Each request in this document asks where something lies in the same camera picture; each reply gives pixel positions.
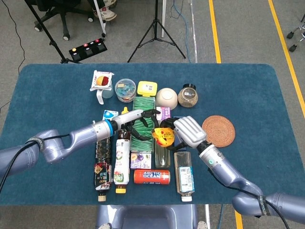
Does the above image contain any black foot pedal box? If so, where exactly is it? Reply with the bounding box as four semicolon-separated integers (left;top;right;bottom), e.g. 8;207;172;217
69;38;108;62

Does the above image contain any white pole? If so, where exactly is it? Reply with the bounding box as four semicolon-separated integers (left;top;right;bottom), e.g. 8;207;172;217
161;0;167;38
92;0;107;38

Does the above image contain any purple white small box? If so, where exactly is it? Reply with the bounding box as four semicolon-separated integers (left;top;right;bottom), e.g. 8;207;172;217
156;106;172;121

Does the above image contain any white blue milk carton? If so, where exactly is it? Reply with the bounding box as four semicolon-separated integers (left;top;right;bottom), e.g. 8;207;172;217
102;109;119;122

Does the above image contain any blue floor cable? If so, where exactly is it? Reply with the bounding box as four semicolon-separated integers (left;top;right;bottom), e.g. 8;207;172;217
172;0;191;63

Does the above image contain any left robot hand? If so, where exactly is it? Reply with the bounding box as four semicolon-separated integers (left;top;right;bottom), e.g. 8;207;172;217
112;108;162;141

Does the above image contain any navy blue long box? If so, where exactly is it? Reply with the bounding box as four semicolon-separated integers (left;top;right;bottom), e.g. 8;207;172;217
172;116;187;151

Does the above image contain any clear square bottle white cap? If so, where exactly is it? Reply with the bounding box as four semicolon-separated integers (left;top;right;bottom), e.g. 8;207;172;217
173;151;195;202

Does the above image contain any round woven coaster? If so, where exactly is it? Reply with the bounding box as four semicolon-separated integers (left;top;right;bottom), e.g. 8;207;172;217
202;115;236;148

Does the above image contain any glass jar black lid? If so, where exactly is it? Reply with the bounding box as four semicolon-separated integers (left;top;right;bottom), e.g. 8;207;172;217
177;83;199;108

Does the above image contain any black office chair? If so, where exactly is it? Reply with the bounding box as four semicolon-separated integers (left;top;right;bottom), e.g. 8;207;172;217
33;0;95;41

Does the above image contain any black light stand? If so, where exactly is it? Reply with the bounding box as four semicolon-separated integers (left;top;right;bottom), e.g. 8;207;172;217
23;0;83;64

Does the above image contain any white snack packet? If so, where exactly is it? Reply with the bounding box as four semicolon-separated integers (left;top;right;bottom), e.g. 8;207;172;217
90;70;115;92

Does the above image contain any yellow tape measure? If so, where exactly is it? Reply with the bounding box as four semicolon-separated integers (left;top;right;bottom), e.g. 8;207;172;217
152;127;176;146

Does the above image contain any beige upturned bowl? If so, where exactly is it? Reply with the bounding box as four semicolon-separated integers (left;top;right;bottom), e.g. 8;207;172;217
155;87;178;110

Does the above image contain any light blue pitcher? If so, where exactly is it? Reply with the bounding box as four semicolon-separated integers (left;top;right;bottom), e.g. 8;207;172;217
96;81;114;105

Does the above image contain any purple juice carton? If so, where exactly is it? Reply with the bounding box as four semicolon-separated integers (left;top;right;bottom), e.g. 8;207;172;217
130;152;152;170

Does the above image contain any pale yellow drink bottle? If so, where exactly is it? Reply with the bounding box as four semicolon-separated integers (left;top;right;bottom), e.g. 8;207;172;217
154;140;171;168

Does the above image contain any clear tub of clips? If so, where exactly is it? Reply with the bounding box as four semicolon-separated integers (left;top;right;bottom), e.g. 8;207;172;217
114;78;137;103

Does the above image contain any wheeled stool base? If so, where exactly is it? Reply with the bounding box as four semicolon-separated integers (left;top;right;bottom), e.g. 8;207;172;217
286;13;305;52

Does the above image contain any black tripod stand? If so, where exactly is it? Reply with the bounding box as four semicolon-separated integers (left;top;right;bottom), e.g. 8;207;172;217
127;0;186;63

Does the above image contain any green patterned flat box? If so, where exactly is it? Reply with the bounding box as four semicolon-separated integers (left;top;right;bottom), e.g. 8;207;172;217
130;96;157;153

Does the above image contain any blue felt table mat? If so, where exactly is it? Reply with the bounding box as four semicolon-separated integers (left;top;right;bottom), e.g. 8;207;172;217
0;63;305;206

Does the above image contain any orange Arctic Ocean can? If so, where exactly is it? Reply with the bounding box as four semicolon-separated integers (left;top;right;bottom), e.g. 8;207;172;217
133;169;171;185

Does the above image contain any yellow lidded box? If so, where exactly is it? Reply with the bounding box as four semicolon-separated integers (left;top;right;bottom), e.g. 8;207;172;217
137;81;158;97

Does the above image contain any black floor cable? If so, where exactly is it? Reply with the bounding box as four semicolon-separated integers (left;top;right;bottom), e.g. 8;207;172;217
0;0;26;113

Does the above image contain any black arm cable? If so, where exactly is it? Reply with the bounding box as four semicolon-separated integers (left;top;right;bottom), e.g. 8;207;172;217
207;167;290;229
0;135;72;189

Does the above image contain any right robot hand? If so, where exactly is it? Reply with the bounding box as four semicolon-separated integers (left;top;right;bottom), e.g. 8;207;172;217
159;115;207;151

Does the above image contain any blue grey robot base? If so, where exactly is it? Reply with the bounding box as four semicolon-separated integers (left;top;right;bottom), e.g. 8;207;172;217
95;204;208;229

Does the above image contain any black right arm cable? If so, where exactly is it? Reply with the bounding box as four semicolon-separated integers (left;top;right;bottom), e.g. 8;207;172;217
207;167;290;229

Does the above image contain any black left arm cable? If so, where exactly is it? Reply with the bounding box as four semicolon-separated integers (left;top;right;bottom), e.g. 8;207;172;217
0;135;72;189

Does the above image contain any white label juice bottle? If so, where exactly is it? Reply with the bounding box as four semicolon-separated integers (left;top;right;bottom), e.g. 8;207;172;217
113;139;131;194

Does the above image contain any black coffee bottle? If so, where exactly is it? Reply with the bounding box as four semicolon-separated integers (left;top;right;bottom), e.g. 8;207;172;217
93;138;113;202

